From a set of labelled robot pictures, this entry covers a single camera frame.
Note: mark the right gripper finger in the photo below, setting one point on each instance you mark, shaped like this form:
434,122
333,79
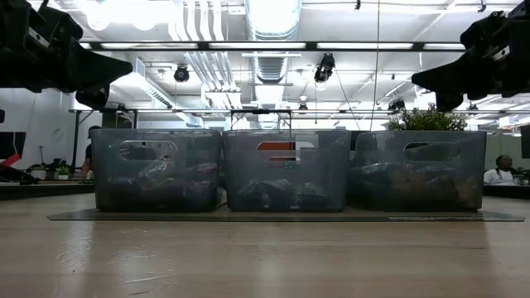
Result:
443,80

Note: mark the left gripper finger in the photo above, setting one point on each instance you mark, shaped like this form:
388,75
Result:
101,68

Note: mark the blue green granola bar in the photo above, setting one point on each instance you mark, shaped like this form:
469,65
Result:
252,192
310,193
280,191

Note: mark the small green potted plant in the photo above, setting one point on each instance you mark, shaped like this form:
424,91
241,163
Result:
426,120

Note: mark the black ceiling spotlight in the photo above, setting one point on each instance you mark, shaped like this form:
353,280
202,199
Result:
325,68
181,73
396,104

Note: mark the person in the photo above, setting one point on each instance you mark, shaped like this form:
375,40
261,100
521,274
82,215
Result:
501,174
88,161

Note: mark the grey translucent plastic bin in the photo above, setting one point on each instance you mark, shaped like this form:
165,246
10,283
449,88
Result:
372,145
198,145
248,165

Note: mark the red tube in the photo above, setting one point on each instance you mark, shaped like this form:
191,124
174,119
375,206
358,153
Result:
11,159

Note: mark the black angled tube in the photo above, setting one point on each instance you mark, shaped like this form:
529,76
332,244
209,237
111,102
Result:
16,176

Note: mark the black aluminium crossbar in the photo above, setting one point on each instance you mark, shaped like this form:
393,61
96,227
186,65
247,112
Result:
49,191

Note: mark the dark grey silicone mat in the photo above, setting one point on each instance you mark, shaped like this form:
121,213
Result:
165,215

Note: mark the overhead frame beam with lights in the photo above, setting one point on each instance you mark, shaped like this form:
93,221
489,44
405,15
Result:
256,45

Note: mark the silver ventilation duct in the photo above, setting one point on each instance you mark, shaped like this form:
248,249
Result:
271,25

